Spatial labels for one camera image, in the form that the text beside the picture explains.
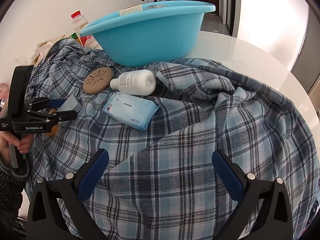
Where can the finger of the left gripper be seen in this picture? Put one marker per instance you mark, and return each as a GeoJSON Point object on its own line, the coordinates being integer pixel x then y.
{"type": "Point", "coordinates": [53, 102]}
{"type": "Point", "coordinates": [57, 117]}

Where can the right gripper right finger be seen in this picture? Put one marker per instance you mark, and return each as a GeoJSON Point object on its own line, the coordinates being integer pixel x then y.
{"type": "Point", "coordinates": [274, 220]}

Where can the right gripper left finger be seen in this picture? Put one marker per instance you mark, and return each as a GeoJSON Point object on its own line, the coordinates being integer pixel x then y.
{"type": "Point", "coordinates": [45, 219]}

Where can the blue tissue pack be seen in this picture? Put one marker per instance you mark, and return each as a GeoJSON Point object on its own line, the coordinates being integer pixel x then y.
{"type": "Point", "coordinates": [130, 110]}

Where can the white lotion bottle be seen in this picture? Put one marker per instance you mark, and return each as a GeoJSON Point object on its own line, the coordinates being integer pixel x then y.
{"type": "Point", "coordinates": [138, 82]}

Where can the left forearm striped sleeve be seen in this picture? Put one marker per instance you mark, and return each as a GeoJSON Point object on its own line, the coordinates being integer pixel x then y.
{"type": "Point", "coordinates": [13, 181]}

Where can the person's left hand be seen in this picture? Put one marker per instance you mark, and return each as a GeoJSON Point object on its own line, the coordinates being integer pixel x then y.
{"type": "Point", "coordinates": [24, 144]}

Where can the grey star box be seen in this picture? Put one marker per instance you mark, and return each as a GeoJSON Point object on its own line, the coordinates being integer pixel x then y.
{"type": "Point", "coordinates": [70, 104]}

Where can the pink round container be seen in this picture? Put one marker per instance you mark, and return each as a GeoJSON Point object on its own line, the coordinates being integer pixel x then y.
{"type": "Point", "coordinates": [4, 91]}

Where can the crumpled paper bags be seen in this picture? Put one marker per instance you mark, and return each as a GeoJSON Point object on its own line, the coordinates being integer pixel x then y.
{"type": "Point", "coordinates": [40, 52]}

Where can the tan round slotted disc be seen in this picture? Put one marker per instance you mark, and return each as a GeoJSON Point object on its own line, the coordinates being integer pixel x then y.
{"type": "Point", "coordinates": [98, 80]}

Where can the green yellow package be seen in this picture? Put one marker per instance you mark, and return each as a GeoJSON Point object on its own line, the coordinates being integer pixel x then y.
{"type": "Point", "coordinates": [74, 36]}

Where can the blue plaid cloth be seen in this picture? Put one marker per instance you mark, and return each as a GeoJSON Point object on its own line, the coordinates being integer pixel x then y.
{"type": "Point", "coordinates": [160, 183]}

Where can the blue plastic basin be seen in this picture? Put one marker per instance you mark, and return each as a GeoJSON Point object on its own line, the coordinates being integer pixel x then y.
{"type": "Point", "coordinates": [151, 32]}

